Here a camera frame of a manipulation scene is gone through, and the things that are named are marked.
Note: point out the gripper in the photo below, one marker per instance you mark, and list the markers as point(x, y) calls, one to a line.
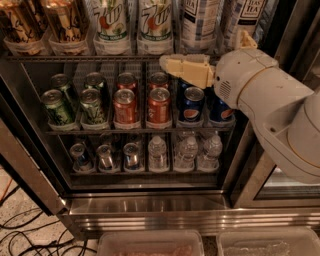
point(240, 77)

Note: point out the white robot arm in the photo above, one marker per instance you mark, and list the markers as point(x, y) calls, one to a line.
point(284, 113)

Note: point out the right blue tea bottle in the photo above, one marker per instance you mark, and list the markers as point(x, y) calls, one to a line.
point(239, 15)

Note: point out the closed glass fridge door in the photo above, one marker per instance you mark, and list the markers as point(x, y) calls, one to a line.
point(289, 30)

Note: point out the right 7up bottle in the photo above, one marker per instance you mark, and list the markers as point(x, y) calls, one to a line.
point(155, 19)

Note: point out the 7up bottle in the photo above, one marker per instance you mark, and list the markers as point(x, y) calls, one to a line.
point(111, 19)
point(155, 19)

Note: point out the right water bottle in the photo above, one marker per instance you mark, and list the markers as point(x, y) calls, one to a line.
point(208, 159)

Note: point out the water bottle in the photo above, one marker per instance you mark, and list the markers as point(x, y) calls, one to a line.
point(157, 150)
point(208, 159)
point(186, 154)

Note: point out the middle water bottle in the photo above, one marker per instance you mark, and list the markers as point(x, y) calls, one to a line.
point(186, 154)

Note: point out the left 7up bottle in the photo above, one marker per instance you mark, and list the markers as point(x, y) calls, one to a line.
point(111, 19)

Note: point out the left water bottle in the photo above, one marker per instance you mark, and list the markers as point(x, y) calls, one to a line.
point(157, 150)

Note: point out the right amber drink bottle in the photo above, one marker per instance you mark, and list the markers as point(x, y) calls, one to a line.
point(68, 19)

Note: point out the amber drink bottle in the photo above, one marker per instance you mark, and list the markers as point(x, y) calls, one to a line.
point(23, 21)
point(68, 19)

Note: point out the left amber drink bottle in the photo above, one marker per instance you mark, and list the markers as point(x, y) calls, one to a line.
point(23, 21)

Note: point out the open fridge door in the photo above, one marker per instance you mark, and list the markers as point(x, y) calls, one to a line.
point(22, 167)

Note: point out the front right pepsi can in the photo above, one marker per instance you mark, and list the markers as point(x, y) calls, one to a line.
point(220, 111)

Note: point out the front left pepsi can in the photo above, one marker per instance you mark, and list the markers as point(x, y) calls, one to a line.
point(192, 105)

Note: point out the back right orange can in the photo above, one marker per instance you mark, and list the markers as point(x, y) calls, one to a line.
point(158, 80)

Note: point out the orange can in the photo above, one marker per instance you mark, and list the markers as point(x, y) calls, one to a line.
point(159, 105)
point(158, 80)
point(127, 80)
point(125, 106)

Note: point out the front right orange can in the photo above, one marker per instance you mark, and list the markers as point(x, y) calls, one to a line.
point(159, 105)

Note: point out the back left orange can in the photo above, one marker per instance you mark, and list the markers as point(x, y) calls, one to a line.
point(127, 80)

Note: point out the front left orange can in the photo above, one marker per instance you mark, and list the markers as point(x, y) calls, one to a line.
point(125, 106)

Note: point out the back right green can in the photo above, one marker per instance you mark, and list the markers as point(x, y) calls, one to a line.
point(96, 80)

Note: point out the green can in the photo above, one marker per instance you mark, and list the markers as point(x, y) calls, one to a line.
point(91, 103)
point(64, 84)
point(96, 80)
point(58, 109)

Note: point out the right silver blue can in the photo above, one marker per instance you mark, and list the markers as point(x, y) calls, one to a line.
point(131, 156)

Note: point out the front right green can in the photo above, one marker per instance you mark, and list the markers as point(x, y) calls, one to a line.
point(91, 103)

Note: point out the middle silver blue can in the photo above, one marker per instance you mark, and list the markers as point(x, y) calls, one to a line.
point(105, 159)

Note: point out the back left green can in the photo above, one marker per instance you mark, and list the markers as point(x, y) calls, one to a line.
point(64, 84)

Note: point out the front left green can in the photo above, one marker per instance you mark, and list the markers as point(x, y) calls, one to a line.
point(58, 109)

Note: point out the right clear plastic bin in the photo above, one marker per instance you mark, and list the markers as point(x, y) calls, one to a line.
point(287, 241)

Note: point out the clear plastic bin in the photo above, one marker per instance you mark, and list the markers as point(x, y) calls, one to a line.
point(151, 243)
point(287, 241)

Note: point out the left clear plastic bin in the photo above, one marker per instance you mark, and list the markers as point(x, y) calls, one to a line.
point(151, 243)

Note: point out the middle wire shelf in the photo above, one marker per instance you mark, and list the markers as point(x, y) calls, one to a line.
point(140, 130)

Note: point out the wire shelf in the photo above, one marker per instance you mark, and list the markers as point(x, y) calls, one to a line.
point(80, 58)
point(140, 130)

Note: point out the top wire shelf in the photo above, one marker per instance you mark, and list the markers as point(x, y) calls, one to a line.
point(80, 58)

